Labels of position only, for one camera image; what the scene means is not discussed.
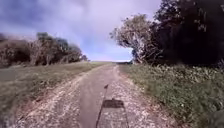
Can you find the pale gravel track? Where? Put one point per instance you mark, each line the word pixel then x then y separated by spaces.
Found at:
pixel 90 90

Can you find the grassy verge with weeds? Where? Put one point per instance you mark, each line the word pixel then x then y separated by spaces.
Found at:
pixel 176 88

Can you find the row of trees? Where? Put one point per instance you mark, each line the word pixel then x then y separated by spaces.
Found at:
pixel 43 51

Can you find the grass field beside track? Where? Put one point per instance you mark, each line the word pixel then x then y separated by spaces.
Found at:
pixel 36 78

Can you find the dense dark trees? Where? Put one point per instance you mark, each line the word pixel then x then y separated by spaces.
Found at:
pixel 186 33

